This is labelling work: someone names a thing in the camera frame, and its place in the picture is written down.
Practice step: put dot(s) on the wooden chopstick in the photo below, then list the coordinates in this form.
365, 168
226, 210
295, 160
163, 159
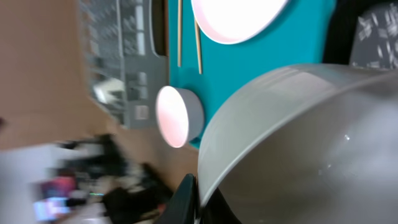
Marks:
179, 33
198, 45

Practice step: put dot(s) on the white round plate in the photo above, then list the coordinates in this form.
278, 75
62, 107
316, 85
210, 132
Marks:
234, 21

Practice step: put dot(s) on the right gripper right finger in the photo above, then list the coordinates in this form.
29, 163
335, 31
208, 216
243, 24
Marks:
217, 211

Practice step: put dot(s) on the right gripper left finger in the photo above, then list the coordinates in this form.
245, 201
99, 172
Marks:
182, 206

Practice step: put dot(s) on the grey bowl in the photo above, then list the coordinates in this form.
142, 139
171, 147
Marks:
311, 143

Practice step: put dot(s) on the pink-white small bowl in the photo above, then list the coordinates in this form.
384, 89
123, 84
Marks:
180, 115

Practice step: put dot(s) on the black tray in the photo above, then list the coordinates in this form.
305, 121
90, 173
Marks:
341, 29

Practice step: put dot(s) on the grey dish rack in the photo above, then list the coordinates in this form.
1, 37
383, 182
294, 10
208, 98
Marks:
123, 43

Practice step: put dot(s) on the white rice pile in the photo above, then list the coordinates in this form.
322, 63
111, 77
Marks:
375, 38

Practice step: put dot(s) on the teal serving tray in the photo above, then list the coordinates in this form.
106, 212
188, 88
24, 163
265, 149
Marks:
297, 36

